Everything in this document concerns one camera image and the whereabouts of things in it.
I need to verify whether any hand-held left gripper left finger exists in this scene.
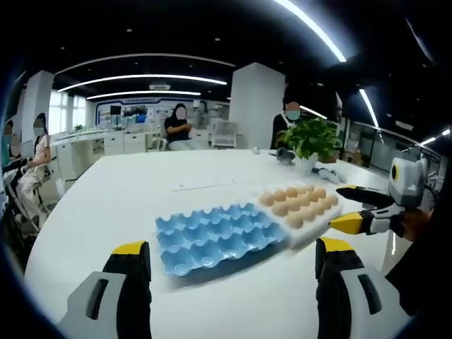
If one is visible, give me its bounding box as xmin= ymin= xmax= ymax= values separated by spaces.
xmin=58 ymin=240 xmax=153 ymax=339

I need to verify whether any group of brown eggs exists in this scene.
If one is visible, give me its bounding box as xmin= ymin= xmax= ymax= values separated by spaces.
xmin=258 ymin=184 xmax=340 ymax=229

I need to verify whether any blue egg tray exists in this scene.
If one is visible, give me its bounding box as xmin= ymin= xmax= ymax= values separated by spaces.
xmin=155 ymin=202 xmax=289 ymax=278

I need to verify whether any grey device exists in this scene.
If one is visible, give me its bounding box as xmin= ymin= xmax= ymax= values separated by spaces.
xmin=275 ymin=147 xmax=297 ymax=165

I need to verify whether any white egg tray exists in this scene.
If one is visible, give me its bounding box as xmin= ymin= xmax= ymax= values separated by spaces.
xmin=248 ymin=182 xmax=345 ymax=250

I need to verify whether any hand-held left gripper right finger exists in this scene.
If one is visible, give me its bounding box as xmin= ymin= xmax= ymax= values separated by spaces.
xmin=315 ymin=237 xmax=414 ymax=339

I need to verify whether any white mesh chair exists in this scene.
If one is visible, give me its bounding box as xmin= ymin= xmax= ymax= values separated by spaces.
xmin=210 ymin=119 xmax=239 ymax=149

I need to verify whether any person's right hand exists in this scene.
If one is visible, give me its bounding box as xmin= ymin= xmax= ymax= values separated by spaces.
xmin=405 ymin=210 xmax=434 ymax=242

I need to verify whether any white table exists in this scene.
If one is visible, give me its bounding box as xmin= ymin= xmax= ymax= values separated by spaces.
xmin=23 ymin=148 xmax=417 ymax=339

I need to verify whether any blue wall display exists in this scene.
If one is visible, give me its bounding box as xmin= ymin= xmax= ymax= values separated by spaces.
xmin=95 ymin=100 xmax=196 ymax=129

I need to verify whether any white cabinet counter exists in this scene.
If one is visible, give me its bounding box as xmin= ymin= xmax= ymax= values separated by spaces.
xmin=49 ymin=127 xmax=164 ymax=179

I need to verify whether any white flat strip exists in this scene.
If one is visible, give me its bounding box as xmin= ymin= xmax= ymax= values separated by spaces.
xmin=171 ymin=177 xmax=236 ymax=192

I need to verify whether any green potted plant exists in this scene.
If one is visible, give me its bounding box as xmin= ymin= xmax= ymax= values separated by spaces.
xmin=277 ymin=117 xmax=342 ymax=174

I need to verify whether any ceiling light strip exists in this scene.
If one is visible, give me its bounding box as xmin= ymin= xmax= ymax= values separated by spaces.
xmin=358 ymin=88 xmax=381 ymax=130
xmin=273 ymin=0 xmax=347 ymax=64
xmin=85 ymin=90 xmax=202 ymax=101
xmin=56 ymin=73 xmax=228 ymax=94

